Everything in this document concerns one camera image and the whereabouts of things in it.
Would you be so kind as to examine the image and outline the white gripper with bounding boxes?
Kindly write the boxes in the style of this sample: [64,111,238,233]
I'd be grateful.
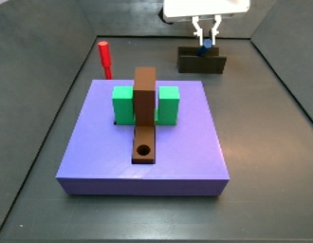
[162,0,252,46]

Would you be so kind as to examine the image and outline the blue peg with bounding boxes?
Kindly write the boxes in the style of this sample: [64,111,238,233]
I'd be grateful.
[197,39,213,56]

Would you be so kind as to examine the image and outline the black angled fixture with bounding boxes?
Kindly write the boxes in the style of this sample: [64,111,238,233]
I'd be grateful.
[178,47,227,74]

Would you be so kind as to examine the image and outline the red peg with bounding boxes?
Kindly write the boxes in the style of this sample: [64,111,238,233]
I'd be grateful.
[98,41,112,80]

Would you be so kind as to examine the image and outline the green U-shaped block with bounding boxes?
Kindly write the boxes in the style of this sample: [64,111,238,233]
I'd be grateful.
[111,86,181,125]

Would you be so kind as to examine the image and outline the purple base block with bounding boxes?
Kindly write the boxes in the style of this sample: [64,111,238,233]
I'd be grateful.
[58,80,229,196]

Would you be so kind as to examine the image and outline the brown L-shaped bracket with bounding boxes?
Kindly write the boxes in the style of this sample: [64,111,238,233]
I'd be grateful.
[133,67,157,164]

